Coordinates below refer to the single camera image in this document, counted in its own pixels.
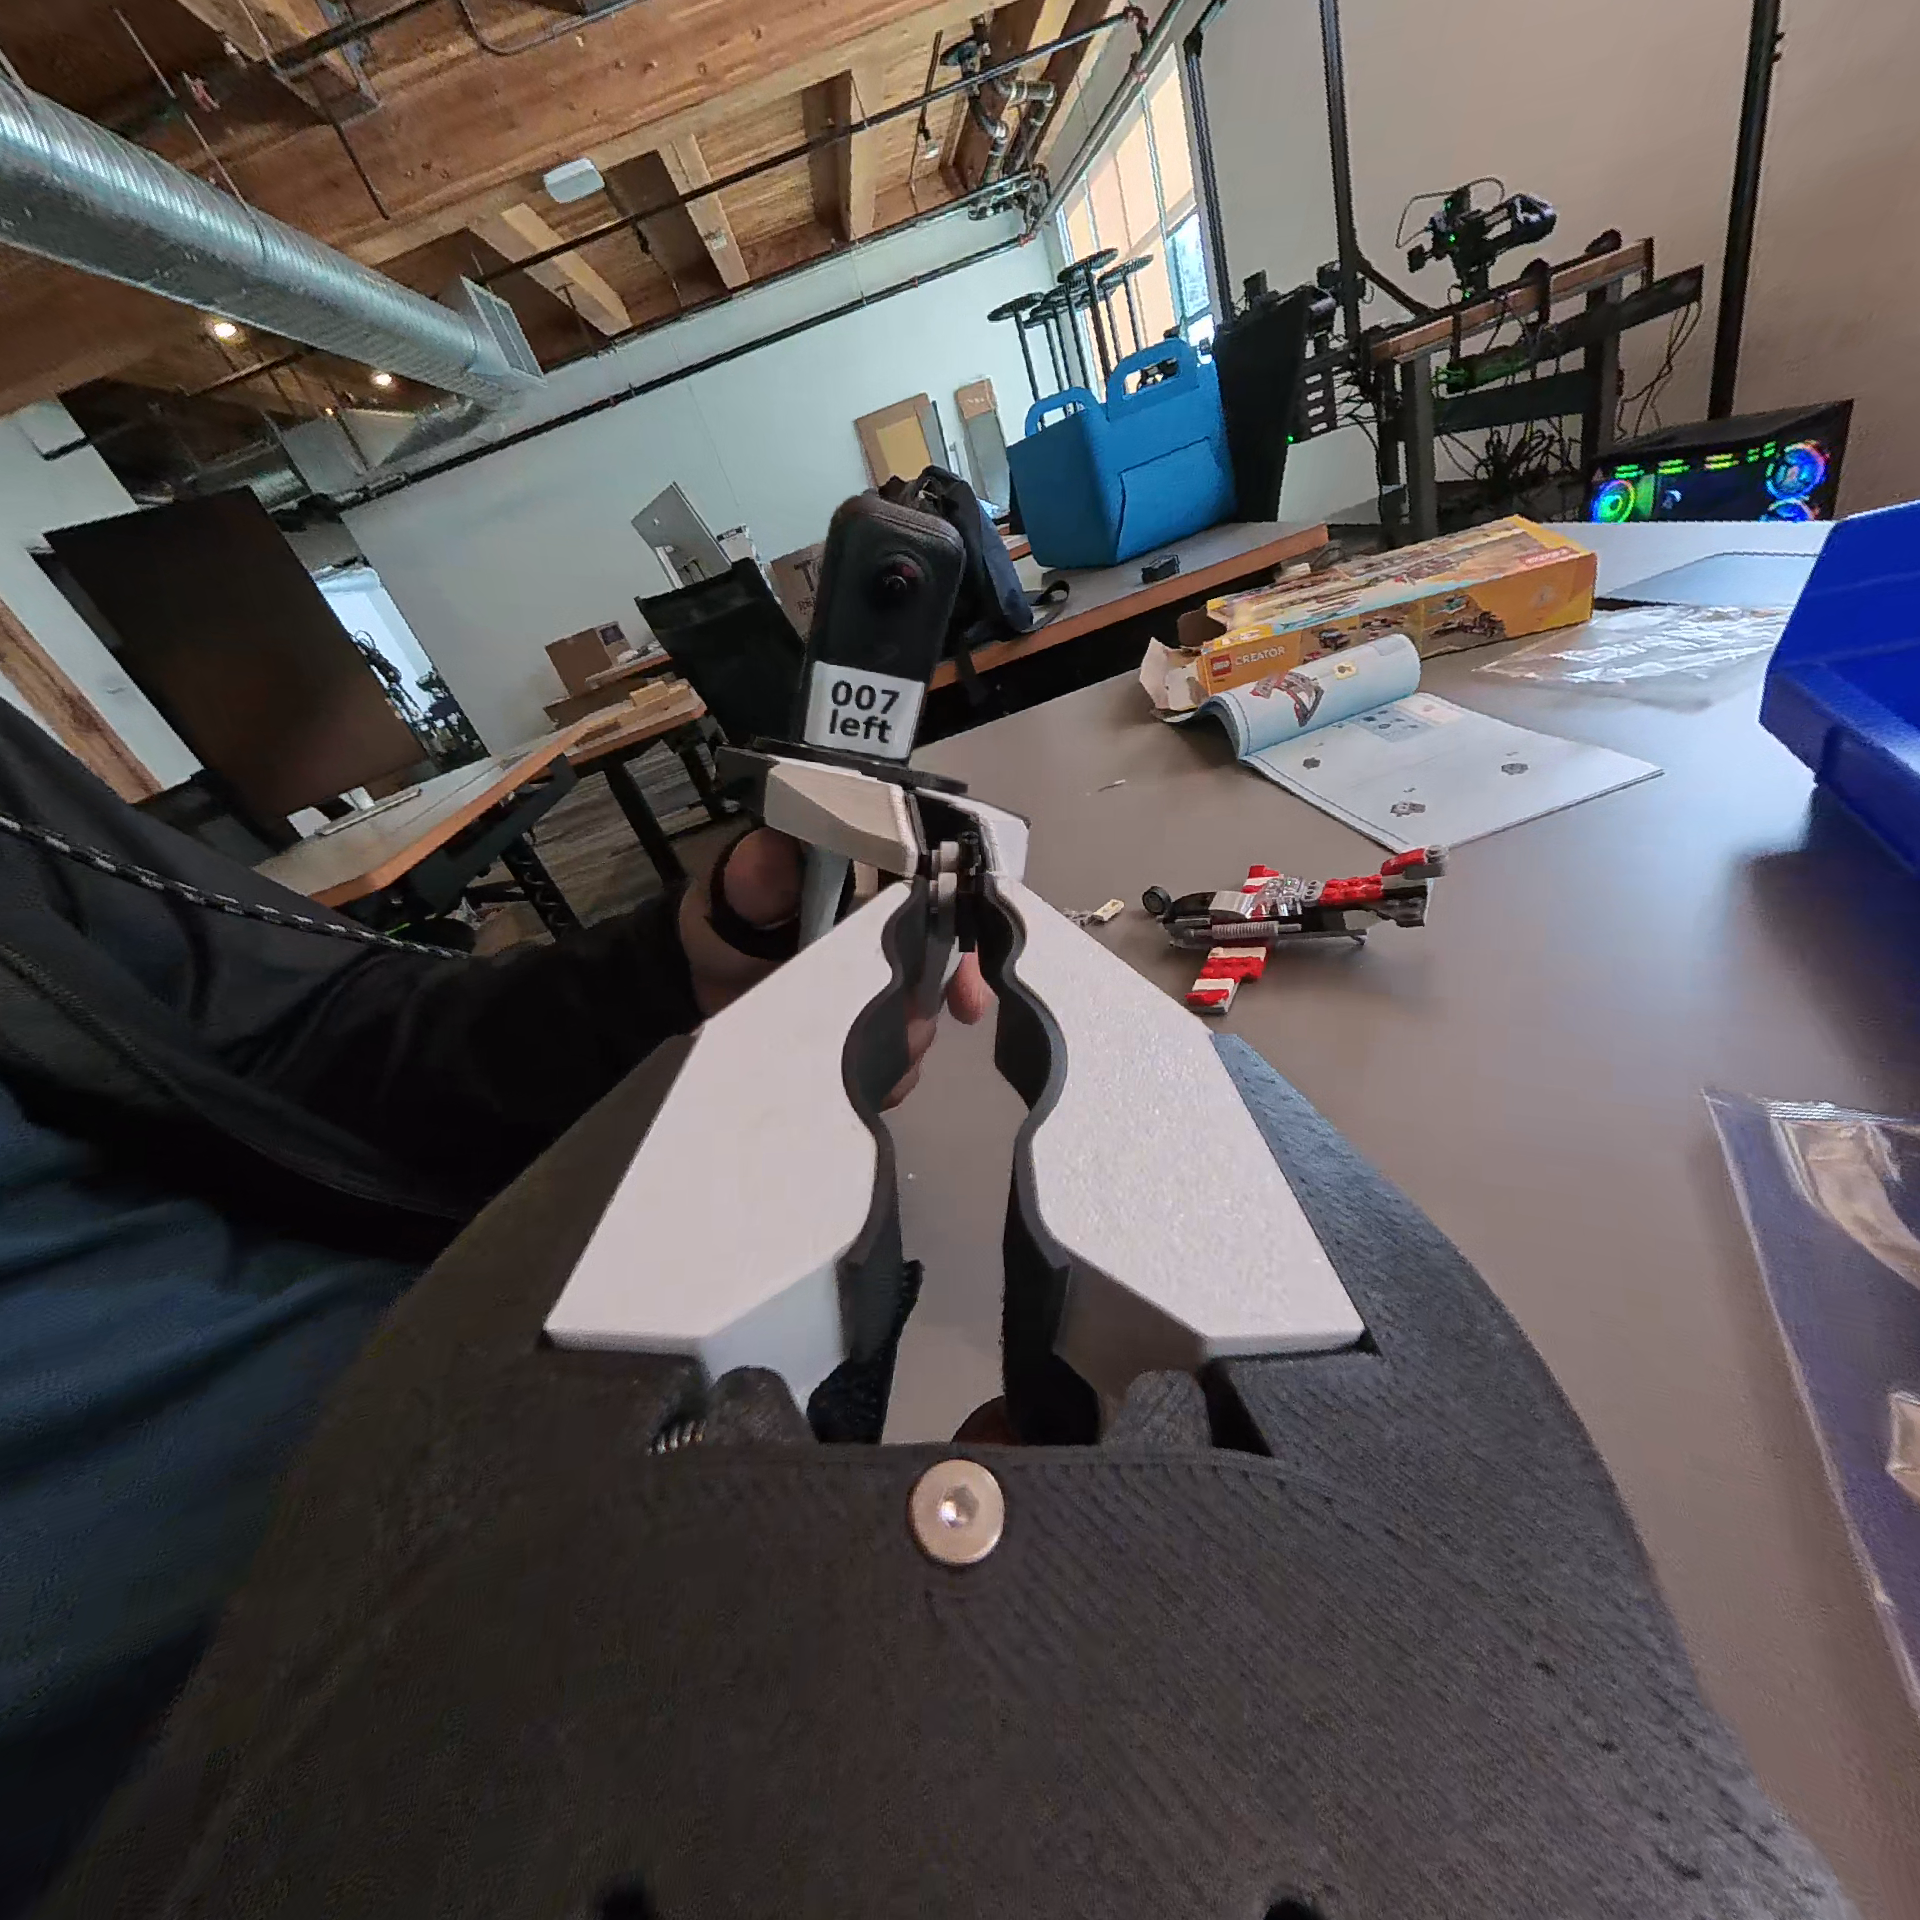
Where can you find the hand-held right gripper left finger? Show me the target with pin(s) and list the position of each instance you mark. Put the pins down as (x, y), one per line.
(722, 1200)

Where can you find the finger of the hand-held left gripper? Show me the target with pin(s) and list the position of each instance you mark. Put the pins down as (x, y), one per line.
(846, 813)
(939, 938)

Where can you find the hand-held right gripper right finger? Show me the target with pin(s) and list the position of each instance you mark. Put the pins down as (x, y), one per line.
(1187, 1200)

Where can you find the small grey toy piece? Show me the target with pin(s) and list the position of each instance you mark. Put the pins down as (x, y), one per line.
(957, 871)

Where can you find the red white toy brick airplane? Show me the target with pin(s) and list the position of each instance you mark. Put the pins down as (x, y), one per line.
(1292, 911)

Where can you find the person's left forearm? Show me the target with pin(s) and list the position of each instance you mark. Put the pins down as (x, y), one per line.
(332, 1021)

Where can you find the wooden top office desk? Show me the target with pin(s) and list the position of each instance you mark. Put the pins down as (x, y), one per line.
(1171, 586)
(452, 813)

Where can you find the grey desk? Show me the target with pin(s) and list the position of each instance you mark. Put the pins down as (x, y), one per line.
(1563, 991)

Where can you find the person's left hand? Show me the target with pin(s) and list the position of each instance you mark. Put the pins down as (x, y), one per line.
(747, 914)

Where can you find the black backpack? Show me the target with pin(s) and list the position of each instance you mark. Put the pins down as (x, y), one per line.
(978, 555)

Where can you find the grey laptop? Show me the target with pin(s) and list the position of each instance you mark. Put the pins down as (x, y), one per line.
(681, 535)

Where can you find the blue felt bag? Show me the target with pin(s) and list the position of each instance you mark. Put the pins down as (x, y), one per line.
(1126, 466)

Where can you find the white instruction booklet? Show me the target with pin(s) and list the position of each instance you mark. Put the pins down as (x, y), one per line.
(1411, 750)

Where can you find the orange toy brick cardboard box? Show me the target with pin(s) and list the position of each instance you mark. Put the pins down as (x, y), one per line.
(1411, 594)

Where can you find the person's legs in jeans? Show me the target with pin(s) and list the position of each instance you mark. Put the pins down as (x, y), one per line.
(153, 1501)

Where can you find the clear plastic bag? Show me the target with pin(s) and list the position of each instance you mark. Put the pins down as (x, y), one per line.
(1635, 646)
(1846, 1321)

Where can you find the computer with coloured lights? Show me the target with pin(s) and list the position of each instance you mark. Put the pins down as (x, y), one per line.
(1718, 466)

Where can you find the blue plastic bin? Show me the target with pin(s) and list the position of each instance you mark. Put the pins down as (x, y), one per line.
(1855, 675)

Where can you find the black camera stand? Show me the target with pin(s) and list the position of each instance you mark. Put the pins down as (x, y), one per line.
(1487, 301)

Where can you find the silver ventilation duct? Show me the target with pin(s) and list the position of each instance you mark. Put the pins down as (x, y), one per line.
(241, 257)

